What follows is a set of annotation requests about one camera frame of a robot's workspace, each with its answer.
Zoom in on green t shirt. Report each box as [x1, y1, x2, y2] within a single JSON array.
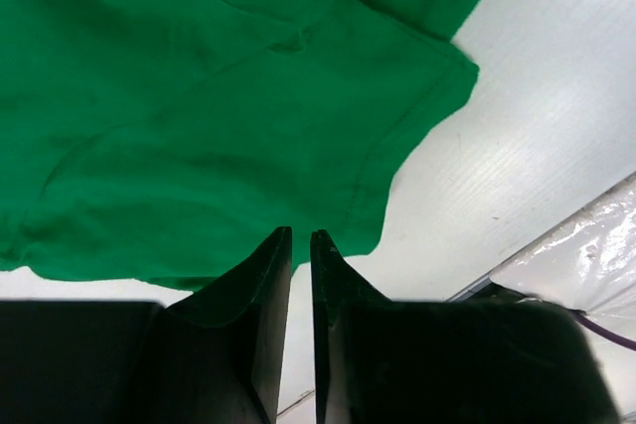
[[1, 0, 479, 290]]

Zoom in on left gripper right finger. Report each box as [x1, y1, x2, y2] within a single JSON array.
[[310, 230, 619, 424]]

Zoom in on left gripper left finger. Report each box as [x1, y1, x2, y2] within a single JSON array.
[[1, 227, 292, 423]]

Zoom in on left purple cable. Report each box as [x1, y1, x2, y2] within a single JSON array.
[[568, 309, 636, 351]]

